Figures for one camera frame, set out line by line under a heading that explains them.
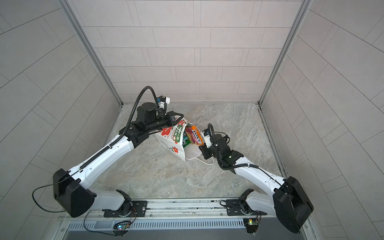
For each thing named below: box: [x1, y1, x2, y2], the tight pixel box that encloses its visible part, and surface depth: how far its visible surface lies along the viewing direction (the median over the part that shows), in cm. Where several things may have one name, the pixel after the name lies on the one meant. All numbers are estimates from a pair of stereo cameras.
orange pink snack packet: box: [185, 123, 204, 146], surface depth 85 cm
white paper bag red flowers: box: [154, 116, 202, 162], surface depth 79 cm
